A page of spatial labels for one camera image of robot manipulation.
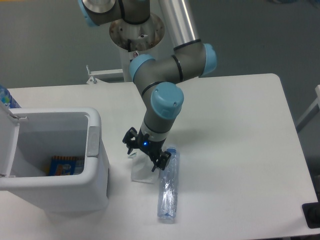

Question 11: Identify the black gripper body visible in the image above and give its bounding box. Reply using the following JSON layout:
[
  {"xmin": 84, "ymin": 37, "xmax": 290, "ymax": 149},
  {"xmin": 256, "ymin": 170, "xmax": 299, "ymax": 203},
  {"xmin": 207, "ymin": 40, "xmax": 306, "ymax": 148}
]
[{"xmin": 137, "ymin": 132, "xmax": 166, "ymax": 158}]

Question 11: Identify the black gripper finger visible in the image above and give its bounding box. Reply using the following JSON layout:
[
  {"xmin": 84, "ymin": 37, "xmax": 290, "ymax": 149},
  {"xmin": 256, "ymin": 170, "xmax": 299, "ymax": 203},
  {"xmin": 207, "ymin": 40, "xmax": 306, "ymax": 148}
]
[
  {"xmin": 149, "ymin": 150, "xmax": 172, "ymax": 172},
  {"xmin": 122, "ymin": 127, "xmax": 138, "ymax": 154}
]

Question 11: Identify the clear plastic water bottle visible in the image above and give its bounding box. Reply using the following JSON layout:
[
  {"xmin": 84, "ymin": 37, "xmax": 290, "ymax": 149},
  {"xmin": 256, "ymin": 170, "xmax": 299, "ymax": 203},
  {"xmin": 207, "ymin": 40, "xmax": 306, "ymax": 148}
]
[{"xmin": 157, "ymin": 146, "xmax": 180, "ymax": 223}]

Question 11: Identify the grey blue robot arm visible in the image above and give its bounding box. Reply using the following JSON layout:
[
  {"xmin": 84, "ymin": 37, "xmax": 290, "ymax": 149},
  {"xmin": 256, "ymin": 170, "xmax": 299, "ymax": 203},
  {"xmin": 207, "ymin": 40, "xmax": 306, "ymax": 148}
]
[{"xmin": 78, "ymin": 0, "xmax": 217, "ymax": 170}]

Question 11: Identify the white open trash can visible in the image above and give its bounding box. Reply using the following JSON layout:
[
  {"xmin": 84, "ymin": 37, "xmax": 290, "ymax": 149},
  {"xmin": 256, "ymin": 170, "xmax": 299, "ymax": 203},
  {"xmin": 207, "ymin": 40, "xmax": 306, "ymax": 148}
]
[{"xmin": 0, "ymin": 105, "xmax": 110, "ymax": 212}]

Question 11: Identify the blue snack package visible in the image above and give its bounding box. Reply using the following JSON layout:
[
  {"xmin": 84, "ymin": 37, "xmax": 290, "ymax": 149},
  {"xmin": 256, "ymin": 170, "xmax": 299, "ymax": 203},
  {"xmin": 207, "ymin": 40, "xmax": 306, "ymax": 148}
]
[{"xmin": 48, "ymin": 155, "xmax": 85, "ymax": 176}]

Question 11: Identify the blue labelled bottle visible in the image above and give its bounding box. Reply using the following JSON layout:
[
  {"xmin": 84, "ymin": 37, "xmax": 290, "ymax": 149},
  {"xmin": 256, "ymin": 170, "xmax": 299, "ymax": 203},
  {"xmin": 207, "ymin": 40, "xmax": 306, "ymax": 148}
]
[{"xmin": 0, "ymin": 85, "xmax": 21, "ymax": 109}]

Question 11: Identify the white metal base frame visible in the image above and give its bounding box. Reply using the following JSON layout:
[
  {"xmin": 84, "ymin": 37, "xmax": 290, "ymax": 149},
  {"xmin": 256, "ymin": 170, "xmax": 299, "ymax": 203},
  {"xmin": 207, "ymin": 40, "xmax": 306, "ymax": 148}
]
[{"xmin": 86, "ymin": 65, "xmax": 124, "ymax": 84}]

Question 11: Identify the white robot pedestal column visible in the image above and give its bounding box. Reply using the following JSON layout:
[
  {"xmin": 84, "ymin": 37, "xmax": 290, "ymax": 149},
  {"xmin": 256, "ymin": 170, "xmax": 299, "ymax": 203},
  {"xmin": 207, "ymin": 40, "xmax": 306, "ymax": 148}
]
[{"xmin": 109, "ymin": 13, "xmax": 165, "ymax": 82}]

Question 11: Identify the black table clamp mount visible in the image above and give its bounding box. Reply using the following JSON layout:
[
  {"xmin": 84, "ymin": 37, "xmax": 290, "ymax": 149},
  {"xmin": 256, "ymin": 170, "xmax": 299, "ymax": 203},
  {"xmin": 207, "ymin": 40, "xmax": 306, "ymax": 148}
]
[{"xmin": 302, "ymin": 202, "xmax": 320, "ymax": 229}]

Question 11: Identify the white frame leg right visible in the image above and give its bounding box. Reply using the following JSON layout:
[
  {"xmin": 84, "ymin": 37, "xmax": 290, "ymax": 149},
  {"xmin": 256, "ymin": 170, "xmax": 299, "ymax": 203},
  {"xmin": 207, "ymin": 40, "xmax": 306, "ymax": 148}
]
[{"xmin": 295, "ymin": 85, "xmax": 320, "ymax": 133}]

